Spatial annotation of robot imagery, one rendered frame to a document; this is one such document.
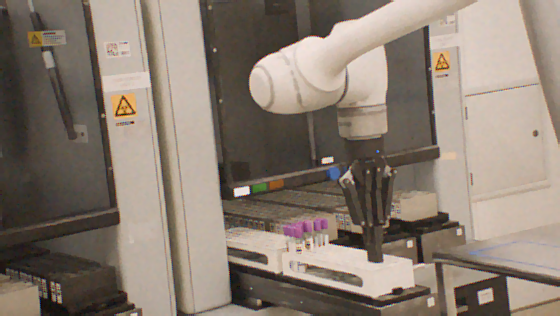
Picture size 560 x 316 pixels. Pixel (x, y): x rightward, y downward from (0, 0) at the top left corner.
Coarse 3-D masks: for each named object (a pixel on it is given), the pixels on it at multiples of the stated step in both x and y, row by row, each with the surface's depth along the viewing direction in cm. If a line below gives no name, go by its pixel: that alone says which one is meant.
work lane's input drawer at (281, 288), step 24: (240, 264) 231; (240, 288) 229; (264, 288) 221; (288, 288) 213; (312, 288) 208; (336, 288) 202; (408, 288) 198; (312, 312) 208; (336, 312) 201; (360, 312) 195; (384, 312) 190; (408, 312) 193; (432, 312) 196
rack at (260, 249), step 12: (240, 228) 247; (228, 240) 234; (240, 240) 233; (252, 240) 232; (264, 240) 231; (276, 240) 229; (228, 252) 239; (240, 252) 238; (252, 252) 237; (264, 252) 222; (276, 252) 219; (252, 264) 227; (264, 264) 223; (276, 264) 220
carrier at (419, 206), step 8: (432, 192) 261; (400, 200) 254; (408, 200) 255; (416, 200) 257; (424, 200) 258; (432, 200) 259; (400, 208) 254; (408, 208) 255; (416, 208) 257; (424, 208) 258; (432, 208) 260; (400, 216) 255; (408, 216) 256; (416, 216) 257; (424, 216) 258
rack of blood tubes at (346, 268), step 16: (288, 256) 215; (304, 256) 210; (320, 256) 209; (336, 256) 207; (352, 256) 206; (384, 256) 204; (288, 272) 216; (304, 272) 213; (320, 272) 213; (336, 272) 211; (352, 272) 198; (368, 272) 194; (384, 272) 194; (400, 272) 196; (352, 288) 198; (368, 288) 194; (384, 288) 194
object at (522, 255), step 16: (496, 240) 230; (512, 240) 228; (528, 240) 227; (544, 240) 226; (432, 256) 223; (448, 256) 219; (464, 256) 217; (480, 256) 216; (496, 256) 215; (512, 256) 214; (528, 256) 213; (544, 256) 212; (448, 272) 223; (496, 272) 209; (512, 272) 205; (528, 272) 202; (544, 272) 200; (448, 288) 223; (448, 304) 223
